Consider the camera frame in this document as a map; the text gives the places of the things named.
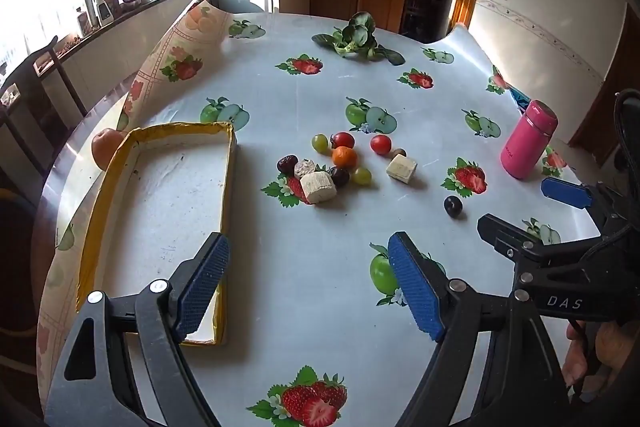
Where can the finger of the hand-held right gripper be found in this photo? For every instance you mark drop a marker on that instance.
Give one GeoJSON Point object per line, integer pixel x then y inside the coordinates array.
{"type": "Point", "coordinates": [565, 192]}
{"type": "Point", "coordinates": [505, 232]}

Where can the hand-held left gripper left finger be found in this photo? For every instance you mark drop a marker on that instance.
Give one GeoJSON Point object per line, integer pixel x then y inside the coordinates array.
{"type": "Point", "coordinates": [206, 284]}

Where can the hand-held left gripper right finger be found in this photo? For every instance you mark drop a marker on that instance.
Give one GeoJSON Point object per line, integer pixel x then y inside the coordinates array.
{"type": "Point", "coordinates": [414, 287]}

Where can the white foam tray yellow rim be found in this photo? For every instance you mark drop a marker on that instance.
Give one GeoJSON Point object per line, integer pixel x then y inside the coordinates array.
{"type": "Point", "coordinates": [165, 187]}

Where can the orange mandarin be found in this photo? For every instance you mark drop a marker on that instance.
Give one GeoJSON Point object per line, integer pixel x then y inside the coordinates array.
{"type": "Point", "coordinates": [345, 157]}

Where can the person's right hand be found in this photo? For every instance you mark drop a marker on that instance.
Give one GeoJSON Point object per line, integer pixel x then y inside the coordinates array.
{"type": "Point", "coordinates": [575, 359]}

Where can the dark purple grape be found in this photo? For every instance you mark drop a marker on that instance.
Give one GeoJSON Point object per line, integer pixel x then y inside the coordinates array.
{"type": "Point", "coordinates": [453, 206]}
{"type": "Point", "coordinates": [340, 177]}

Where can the pink thermos bottle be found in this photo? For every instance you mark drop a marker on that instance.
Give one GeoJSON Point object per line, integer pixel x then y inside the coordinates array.
{"type": "Point", "coordinates": [527, 142]}

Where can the teal packet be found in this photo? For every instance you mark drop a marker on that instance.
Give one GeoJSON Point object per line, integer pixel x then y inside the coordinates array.
{"type": "Point", "coordinates": [519, 98]}

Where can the fruit printed tablecloth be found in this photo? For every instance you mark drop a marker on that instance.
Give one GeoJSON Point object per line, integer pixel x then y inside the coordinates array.
{"type": "Point", "coordinates": [310, 257]}

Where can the square white foam block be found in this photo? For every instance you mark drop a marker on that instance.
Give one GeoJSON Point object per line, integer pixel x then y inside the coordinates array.
{"type": "Point", "coordinates": [401, 168]}

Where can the green grape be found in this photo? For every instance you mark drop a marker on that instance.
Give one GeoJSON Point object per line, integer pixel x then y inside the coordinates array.
{"type": "Point", "coordinates": [362, 177]}
{"type": "Point", "coordinates": [320, 143]}

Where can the small brown longan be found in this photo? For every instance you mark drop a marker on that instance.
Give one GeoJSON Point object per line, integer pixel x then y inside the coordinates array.
{"type": "Point", "coordinates": [399, 153]}

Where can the large white foam chunk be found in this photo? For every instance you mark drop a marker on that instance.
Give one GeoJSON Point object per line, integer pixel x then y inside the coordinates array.
{"type": "Point", "coordinates": [317, 188]}

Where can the dark red date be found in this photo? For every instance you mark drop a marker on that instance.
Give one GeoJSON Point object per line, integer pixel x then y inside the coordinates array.
{"type": "Point", "coordinates": [286, 164]}

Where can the red cherry tomato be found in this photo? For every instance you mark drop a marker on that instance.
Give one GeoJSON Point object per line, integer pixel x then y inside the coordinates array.
{"type": "Point", "coordinates": [343, 139]}
{"type": "Point", "coordinates": [381, 145]}

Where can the small white foam chunk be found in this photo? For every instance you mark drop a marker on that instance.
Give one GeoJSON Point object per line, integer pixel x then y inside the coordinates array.
{"type": "Point", "coordinates": [305, 167]}

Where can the red apple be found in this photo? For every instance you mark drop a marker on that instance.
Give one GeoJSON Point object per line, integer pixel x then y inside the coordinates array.
{"type": "Point", "coordinates": [104, 147]}

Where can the green bok choy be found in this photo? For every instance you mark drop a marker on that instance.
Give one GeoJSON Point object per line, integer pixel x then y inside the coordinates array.
{"type": "Point", "coordinates": [355, 34]}

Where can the dark wooden chair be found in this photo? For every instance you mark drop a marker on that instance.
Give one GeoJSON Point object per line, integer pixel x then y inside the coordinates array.
{"type": "Point", "coordinates": [16, 82]}

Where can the small brown bottle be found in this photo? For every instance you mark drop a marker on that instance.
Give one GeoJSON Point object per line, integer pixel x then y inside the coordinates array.
{"type": "Point", "coordinates": [82, 22]}

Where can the white spray bottle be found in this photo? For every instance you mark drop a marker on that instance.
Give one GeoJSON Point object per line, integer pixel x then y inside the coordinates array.
{"type": "Point", "coordinates": [103, 9]}

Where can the brown box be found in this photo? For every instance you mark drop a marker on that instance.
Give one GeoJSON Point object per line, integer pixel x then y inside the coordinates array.
{"type": "Point", "coordinates": [114, 2]}

